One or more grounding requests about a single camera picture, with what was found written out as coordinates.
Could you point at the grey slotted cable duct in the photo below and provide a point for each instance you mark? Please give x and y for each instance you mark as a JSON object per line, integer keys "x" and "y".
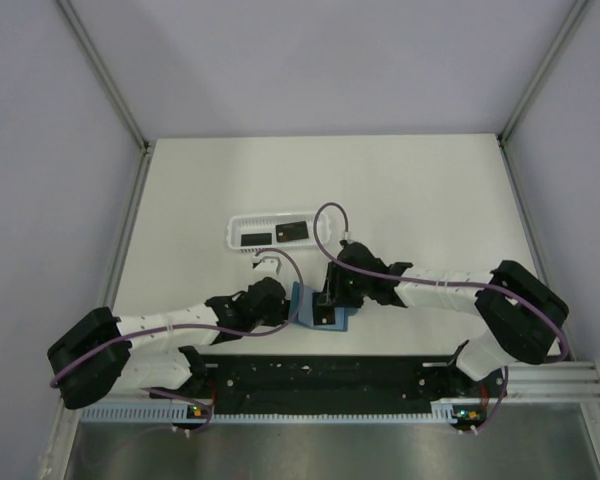
{"x": 183, "y": 414}

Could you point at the black card in basket left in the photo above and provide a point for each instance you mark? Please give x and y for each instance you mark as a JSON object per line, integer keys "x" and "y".
{"x": 256, "y": 239}

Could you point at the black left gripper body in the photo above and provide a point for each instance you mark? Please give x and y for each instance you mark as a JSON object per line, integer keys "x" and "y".
{"x": 273, "y": 319}

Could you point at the right aluminium frame post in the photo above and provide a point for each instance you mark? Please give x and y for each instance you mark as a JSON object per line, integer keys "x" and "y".
{"x": 568, "y": 28}

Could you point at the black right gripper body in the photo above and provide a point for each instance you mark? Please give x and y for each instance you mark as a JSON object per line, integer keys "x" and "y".
{"x": 345, "y": 289}

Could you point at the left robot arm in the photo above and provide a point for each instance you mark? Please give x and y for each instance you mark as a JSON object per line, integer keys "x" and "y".
{"x": 104, "y": 354}

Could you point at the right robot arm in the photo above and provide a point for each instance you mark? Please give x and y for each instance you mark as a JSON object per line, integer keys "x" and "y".
{"x": 523, "y": 317}

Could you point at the aluminium frame post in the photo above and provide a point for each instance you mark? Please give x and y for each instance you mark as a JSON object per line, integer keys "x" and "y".
{"x": 568, "y": 28}
{"x": 101, "y": 73}

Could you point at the white plastic basket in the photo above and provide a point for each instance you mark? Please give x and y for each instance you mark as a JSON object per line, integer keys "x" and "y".
{"x": 319, "y": 228}

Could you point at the left aluminium frame post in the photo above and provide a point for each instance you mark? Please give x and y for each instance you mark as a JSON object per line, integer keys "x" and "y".
{"x": 101, "y": 73}

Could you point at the blue leather card holder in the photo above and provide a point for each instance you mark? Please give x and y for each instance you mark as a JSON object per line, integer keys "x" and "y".
{"x": 301, "y": 299}

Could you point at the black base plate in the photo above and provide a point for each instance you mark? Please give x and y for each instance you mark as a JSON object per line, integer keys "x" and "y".
{"x": 315, "y": 384}

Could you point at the black card in basket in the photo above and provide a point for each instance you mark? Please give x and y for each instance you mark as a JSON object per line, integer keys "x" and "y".
{"x": 256, "y": 239}
{"x": 292, "y": 232}

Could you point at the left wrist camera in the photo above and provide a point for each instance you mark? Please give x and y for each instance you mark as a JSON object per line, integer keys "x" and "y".
{"x": 265, "y": 265}

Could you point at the aluminium front rail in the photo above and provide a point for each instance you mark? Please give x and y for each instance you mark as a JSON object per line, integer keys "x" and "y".
{"x": 559, "y": 383}

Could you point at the black card in basket right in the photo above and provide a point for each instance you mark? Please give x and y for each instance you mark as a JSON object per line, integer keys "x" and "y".
{"x": 292, "y": 232}

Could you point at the black VIP credit card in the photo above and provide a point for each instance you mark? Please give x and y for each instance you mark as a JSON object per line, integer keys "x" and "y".
{"x": 324, "y": 316}

